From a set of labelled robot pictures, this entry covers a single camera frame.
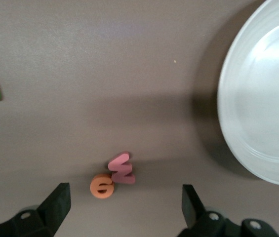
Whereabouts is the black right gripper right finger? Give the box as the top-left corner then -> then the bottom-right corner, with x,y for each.
177,184 -> 279,237

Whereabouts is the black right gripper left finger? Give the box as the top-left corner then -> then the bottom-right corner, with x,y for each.
0,182 -> 71,237

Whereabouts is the orange foam letter g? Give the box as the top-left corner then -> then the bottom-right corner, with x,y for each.
89,173 -> 116,199

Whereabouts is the pink foam letter w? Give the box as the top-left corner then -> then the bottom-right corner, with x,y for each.
107,151 -> 136,185

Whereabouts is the beige round plate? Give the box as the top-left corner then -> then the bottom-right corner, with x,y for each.
216,0 -> 279,188

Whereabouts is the brown table cover sheet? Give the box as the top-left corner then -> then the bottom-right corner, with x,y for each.
0,0 -> 279,237

